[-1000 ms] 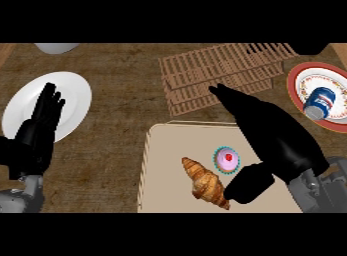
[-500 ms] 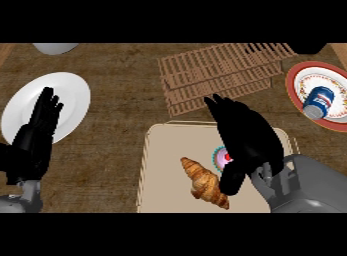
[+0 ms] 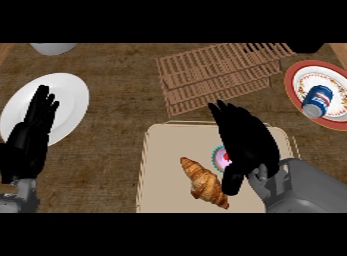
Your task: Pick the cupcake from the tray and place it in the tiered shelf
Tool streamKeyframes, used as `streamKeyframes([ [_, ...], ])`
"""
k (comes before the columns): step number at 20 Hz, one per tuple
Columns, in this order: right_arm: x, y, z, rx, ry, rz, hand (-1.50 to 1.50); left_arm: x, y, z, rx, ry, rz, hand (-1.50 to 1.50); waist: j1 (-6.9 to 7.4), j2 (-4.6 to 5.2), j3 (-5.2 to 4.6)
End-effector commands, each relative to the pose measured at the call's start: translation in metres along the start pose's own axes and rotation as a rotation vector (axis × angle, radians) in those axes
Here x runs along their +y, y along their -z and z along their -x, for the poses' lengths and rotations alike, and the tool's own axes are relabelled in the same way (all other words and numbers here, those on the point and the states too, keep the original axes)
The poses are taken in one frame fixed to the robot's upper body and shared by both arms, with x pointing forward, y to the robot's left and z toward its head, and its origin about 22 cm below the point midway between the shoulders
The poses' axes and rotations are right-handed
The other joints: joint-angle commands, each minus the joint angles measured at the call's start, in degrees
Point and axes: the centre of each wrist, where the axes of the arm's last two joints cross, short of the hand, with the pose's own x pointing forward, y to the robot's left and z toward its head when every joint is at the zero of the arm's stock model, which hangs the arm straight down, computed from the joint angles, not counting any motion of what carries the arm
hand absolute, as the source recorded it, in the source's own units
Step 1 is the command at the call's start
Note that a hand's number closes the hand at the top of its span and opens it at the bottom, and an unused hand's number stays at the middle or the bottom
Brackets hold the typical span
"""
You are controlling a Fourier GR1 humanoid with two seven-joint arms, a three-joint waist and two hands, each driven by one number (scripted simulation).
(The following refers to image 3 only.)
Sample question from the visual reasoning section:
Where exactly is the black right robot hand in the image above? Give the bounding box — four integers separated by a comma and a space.
206, 99, 282, 197

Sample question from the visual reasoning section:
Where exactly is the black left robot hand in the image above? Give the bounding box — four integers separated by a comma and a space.
0, 84, 60, 185

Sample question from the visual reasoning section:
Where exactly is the pink cupcake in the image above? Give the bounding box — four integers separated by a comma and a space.
209, 145, 233, 174

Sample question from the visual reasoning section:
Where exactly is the beige tray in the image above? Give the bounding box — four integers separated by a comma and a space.
134, 121, 302, 214

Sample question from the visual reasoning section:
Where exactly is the white plate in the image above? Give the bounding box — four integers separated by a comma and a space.
0, 72, 90, 148

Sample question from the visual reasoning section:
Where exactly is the brown croissant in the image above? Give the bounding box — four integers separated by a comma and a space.
178, 156, 230, 210

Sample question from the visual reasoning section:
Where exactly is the blue can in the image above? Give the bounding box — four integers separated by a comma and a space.
299, 84, 335, 119

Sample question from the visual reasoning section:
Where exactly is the red-rimmed patterned plate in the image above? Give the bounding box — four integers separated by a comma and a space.
283, 59, 347, 132

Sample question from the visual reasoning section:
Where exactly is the pale grey bowl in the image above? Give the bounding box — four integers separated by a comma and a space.
28, 42, 78, 57

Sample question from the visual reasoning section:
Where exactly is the black object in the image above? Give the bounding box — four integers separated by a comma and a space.
283, 42, 324, 54

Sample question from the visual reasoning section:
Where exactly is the brown tiered wire shelf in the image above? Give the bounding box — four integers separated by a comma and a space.
153, 42, 296, 117

